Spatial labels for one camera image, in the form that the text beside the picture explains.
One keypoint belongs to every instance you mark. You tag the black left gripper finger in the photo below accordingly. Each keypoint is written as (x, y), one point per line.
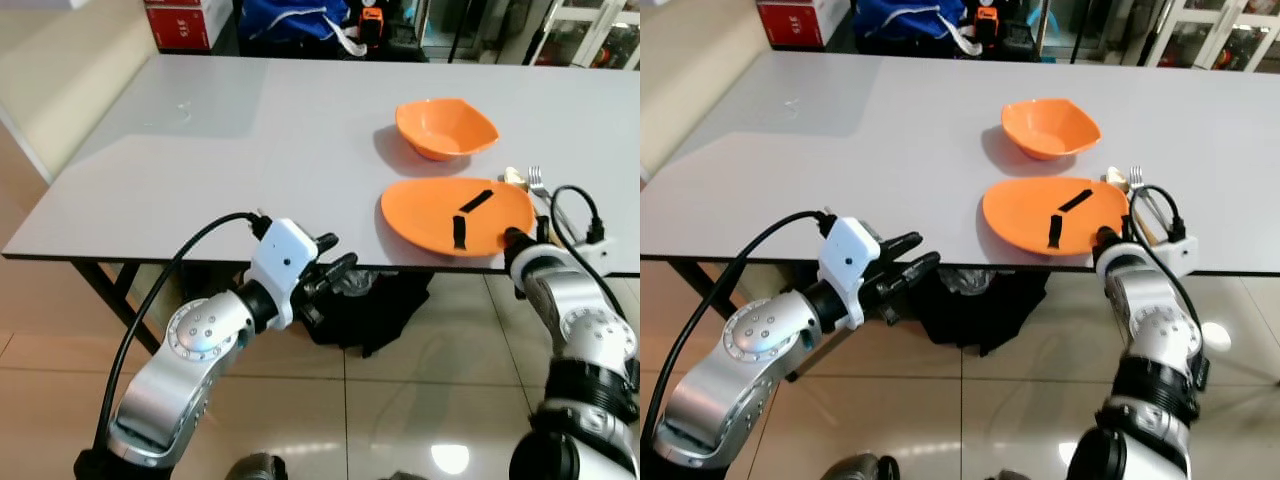
(338, 270)
(326, 245)
(914, 272)
(902, 246)

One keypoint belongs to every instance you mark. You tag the orange plastic bowl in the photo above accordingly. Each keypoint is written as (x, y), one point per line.
(1045, 125)
(440, 125)

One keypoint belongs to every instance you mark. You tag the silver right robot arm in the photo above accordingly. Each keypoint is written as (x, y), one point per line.
(1150, 310)
(575, 305)

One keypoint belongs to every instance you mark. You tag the black bag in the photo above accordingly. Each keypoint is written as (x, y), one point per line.
(380, 310)
(990, 310)

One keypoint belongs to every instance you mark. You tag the orange plastic plate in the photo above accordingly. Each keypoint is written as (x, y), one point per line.
(1020, 215)
(420, 215)

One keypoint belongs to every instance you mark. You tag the short black strip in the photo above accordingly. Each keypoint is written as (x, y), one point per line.
(1075, 200)
(1053, 232)
(476, 200)
(460, 232)

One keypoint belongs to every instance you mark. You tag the grey robot left foot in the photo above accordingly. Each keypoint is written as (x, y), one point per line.
(258, 468)
(860, 468)

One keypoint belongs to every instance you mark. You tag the cream coloured spoon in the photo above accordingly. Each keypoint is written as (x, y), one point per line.
(1116, 178)
(514, 177)

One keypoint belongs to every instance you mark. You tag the silver metal fork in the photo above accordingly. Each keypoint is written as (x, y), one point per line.
(1136, 178)
(536, 178)

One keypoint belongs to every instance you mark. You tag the orange and black device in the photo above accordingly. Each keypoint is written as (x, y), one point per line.
(372, 20)
(988, 22)

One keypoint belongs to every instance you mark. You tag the blue bag with white trim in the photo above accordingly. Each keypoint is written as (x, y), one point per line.
(900, 15)
(290, 15)

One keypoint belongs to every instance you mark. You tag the red and white cardboard box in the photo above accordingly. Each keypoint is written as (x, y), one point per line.
(795, 25)
(185, 30)

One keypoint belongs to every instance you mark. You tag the white framed glass cabinet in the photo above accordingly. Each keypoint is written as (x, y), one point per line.
(560, 12)
(1190, 15)

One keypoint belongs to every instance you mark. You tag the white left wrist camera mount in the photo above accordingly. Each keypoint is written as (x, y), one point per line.
(283, 255)
(850, 255)

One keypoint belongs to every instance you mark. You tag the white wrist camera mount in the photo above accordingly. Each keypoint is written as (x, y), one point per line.
(850, 255)
(1180, 257)
(283, 255)
(592, 255)

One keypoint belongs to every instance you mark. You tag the black table leg frame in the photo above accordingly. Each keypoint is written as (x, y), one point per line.
(695, 272)
(110, 300)

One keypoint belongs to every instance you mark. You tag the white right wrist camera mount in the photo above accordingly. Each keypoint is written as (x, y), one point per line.
(1180, 257)
(592, 255)

